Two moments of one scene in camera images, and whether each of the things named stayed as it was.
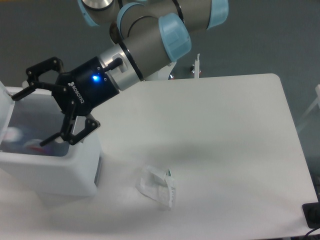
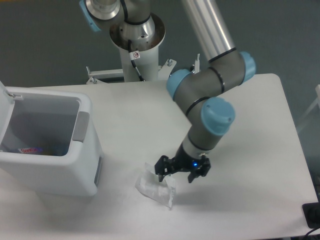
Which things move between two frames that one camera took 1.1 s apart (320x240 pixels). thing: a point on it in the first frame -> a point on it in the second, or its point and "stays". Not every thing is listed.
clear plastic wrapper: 156,184 stays
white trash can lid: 7,103 stays
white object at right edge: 317,90 stays
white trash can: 60,169 stays
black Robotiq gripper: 77,91 -> 183,161
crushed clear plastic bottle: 15,134 -> 32,150
